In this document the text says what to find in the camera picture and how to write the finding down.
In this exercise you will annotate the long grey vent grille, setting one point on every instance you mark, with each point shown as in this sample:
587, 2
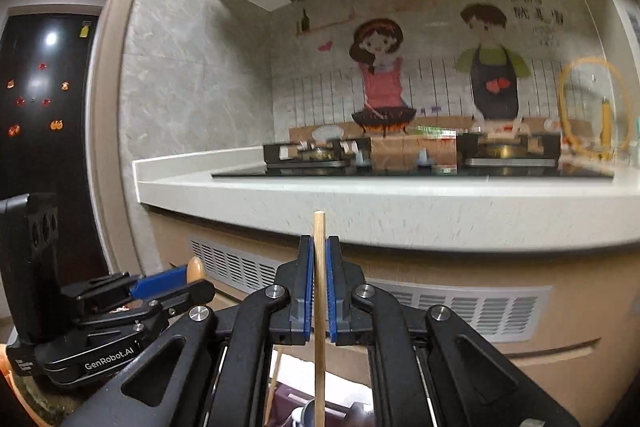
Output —
475, 312

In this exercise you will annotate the wooden spoon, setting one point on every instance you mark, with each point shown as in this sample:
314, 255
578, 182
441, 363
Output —
196, 268

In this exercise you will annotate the person's left hand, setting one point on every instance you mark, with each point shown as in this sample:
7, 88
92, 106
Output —
35, 402

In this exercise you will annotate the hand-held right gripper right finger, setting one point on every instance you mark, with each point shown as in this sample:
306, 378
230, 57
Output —
332, 287

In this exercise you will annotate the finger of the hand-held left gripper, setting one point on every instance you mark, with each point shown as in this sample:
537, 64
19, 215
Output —
160, 282
195, 293

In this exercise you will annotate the purple plastic container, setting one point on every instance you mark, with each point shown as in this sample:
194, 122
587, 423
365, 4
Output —
287, 399

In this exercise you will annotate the black gas stove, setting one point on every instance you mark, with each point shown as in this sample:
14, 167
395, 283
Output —
400, 171

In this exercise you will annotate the white kitchen countertop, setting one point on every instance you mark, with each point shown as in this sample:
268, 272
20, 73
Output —
400, 212

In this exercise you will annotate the black refrigerator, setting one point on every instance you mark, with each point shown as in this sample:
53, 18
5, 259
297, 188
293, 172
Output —
50, 147

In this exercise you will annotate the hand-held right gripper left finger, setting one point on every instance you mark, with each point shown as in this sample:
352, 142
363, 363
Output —
306, 287

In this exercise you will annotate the cartoon wall sticker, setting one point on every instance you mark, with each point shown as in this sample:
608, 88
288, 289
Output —
385, 72

